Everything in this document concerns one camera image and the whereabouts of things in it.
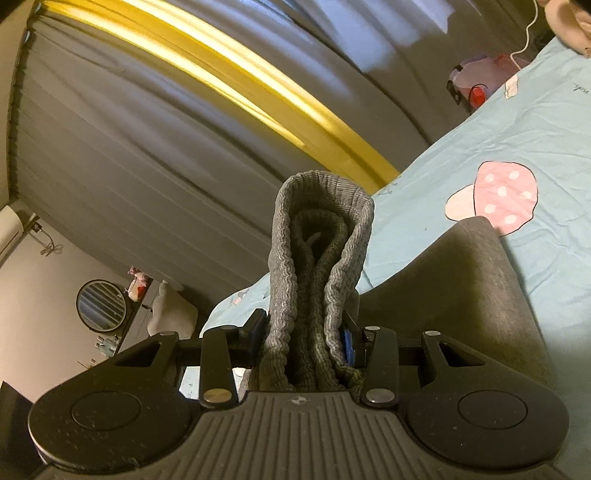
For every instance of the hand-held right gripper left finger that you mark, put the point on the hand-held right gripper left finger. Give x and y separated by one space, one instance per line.
217 360

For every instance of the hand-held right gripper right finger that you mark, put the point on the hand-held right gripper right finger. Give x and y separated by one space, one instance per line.
381 360

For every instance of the grey sweat pants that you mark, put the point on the grey sweat pants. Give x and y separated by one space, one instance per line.
318 258

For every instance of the white chair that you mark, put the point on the white chair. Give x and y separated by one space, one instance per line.
173 311

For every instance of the dressing table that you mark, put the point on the dressing table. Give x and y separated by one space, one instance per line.
122 334

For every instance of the pink plush toy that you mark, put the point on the pink plush toy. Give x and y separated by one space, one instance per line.
138 282

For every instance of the grey curtain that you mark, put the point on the grey curtain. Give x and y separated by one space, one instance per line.
369 60
138 184

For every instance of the white air conditioner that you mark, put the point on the white air conditioner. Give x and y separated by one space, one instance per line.
9 228

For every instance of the light blue printed bed sheet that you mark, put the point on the light blue printed bed sheet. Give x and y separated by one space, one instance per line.
531 138

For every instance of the yellow curtain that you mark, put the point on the yellow curtain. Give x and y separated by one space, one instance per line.
258 87

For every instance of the clear plastic bag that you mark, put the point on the clear plastic bag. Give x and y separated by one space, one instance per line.
475 81

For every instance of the pink rounded object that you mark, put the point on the pink rounded object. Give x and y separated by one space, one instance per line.
570 23

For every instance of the round wall mirror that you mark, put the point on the round wall mirror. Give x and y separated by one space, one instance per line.
101 305

